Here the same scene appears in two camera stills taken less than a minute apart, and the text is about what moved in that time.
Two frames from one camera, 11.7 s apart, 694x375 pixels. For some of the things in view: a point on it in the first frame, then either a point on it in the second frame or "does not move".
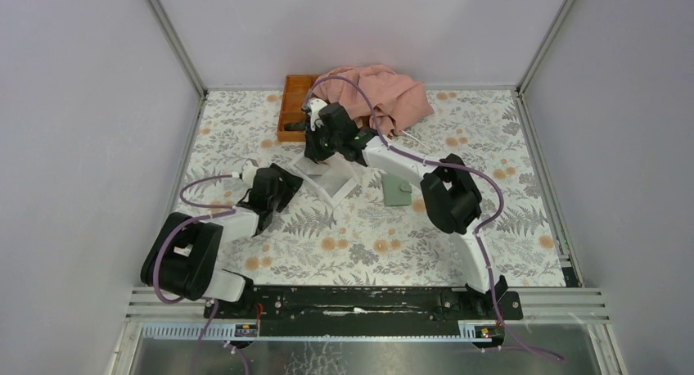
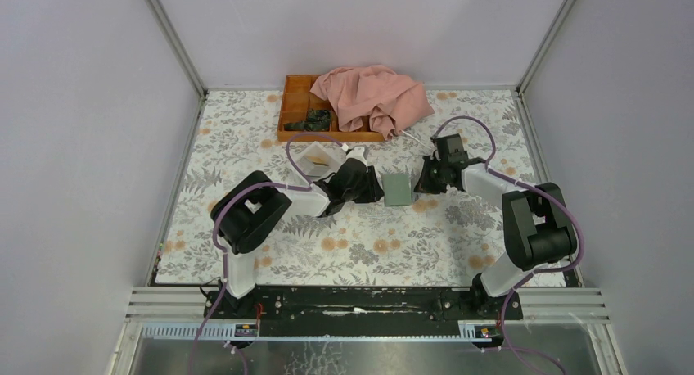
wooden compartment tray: x=296 y=91 does not move
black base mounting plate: x=367 y=309 does not move
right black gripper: x=311 y=149 -> x=424 y=185
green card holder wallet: x=396 y=191 does not move
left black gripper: x=290 y=186 -> x=372 y=192
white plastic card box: x=331 y=179 does not move
